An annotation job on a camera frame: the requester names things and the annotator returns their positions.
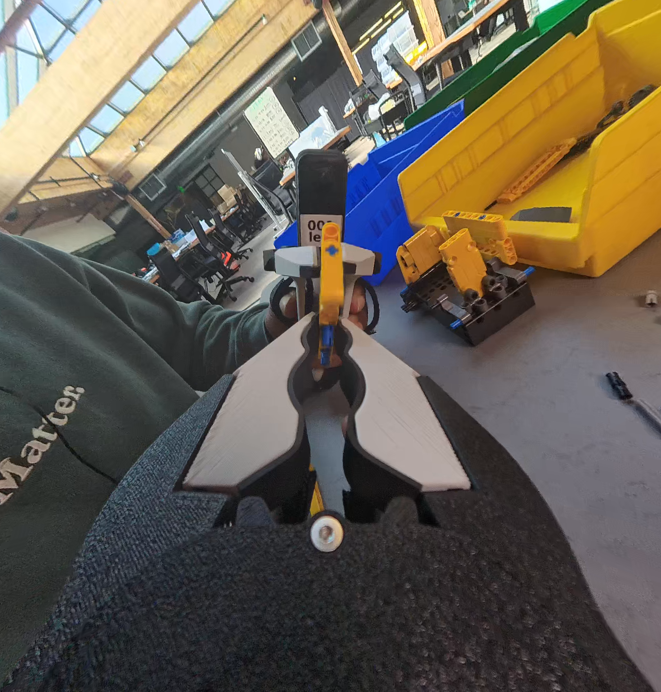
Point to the black lego link assembly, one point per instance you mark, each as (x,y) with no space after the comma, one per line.
(627,111)

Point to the pile of small lego pins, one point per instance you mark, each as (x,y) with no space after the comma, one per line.
(633,400)

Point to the black office chair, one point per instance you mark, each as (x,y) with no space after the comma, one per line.
(217,259)

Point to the blue plastic bin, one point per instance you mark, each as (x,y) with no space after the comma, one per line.
(384,205)

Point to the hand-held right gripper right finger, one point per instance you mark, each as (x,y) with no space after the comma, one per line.
(406,432)

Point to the yellow lego ladder frame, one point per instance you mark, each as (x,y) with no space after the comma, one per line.
(535,170)

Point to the person in green sweatshirt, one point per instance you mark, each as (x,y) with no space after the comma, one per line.
(55,405)

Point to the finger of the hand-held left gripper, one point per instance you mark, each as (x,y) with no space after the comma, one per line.
(295,260)
(357,260)

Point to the yellow plastic bin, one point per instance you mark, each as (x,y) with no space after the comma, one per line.
(622,205)

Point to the green plastic bin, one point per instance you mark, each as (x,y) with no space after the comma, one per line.
(498,59)

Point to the dark grey flat lego panel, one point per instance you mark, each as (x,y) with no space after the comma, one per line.
(541,214)

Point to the person's left hand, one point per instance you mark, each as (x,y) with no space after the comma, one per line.
(357,311)

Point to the black and yellow lego model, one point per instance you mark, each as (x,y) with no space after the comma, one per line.
(471,303)

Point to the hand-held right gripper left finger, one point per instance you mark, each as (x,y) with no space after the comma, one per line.
(249,432)

